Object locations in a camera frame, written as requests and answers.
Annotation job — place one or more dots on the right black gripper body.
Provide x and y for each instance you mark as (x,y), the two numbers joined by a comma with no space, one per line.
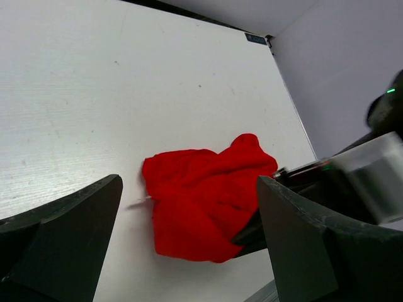
(363,181)

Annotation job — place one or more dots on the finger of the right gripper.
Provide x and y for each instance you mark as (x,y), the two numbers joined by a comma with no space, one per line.
(251,238)

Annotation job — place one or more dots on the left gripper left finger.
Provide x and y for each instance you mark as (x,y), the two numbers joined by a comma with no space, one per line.
(55,252)

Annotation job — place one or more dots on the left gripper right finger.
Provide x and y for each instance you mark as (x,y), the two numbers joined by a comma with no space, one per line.
(318,254)

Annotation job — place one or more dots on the red t-shirt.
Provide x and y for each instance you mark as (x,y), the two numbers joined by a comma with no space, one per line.
(203,199)

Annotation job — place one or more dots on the right blue corner label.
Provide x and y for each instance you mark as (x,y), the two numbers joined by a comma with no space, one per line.
(255,39)

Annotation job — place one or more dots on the aluminium right side rail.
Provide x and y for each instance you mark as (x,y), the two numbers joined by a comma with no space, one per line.
(269,39)

